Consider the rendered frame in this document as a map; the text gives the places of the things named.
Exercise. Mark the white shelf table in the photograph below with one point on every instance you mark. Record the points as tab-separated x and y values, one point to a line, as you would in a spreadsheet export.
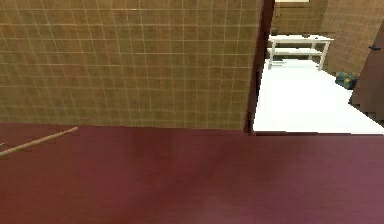
300	40

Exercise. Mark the pale window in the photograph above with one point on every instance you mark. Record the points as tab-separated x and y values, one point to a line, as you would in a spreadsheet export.
292	1

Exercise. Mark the teal box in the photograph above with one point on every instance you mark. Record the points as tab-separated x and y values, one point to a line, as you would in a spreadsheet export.
346	80

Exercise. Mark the tan wooden stick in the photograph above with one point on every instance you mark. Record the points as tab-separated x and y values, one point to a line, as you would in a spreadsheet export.
36	142

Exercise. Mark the dark brown room door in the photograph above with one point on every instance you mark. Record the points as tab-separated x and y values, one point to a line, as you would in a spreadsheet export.
370	86

